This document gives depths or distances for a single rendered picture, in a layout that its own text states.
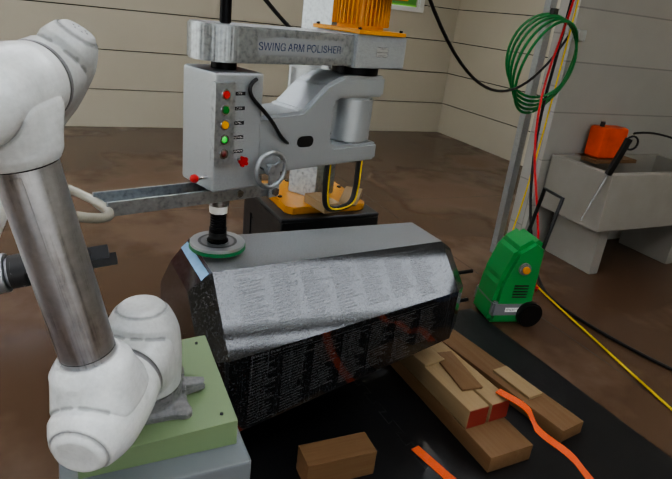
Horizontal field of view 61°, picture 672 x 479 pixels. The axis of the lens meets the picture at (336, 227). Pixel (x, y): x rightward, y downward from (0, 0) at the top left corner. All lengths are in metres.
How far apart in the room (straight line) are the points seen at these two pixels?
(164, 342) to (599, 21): 4.44
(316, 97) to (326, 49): 0.19
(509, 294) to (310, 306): 1.84
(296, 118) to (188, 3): 6.09
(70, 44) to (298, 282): 1.44
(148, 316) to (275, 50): 1.15
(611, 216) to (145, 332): 4.07
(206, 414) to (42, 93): 0.81
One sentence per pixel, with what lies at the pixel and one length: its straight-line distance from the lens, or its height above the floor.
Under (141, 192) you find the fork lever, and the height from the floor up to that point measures 1.11.
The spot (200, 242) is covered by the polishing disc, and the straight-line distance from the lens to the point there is 2.27.
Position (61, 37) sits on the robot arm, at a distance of 1.07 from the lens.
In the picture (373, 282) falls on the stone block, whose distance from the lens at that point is 2.41.
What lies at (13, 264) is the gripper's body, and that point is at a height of 1.20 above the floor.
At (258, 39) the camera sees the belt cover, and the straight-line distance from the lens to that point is 2.05.
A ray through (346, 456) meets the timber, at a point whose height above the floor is 0.14.
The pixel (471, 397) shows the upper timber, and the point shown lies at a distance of 2.78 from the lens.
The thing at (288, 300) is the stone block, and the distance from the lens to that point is 2.22.
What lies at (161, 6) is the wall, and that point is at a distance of 8.16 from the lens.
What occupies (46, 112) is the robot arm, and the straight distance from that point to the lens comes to 0.97.
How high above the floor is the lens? 1.78
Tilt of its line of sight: 21 degrees down
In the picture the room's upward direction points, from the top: 7 degrees clockwise
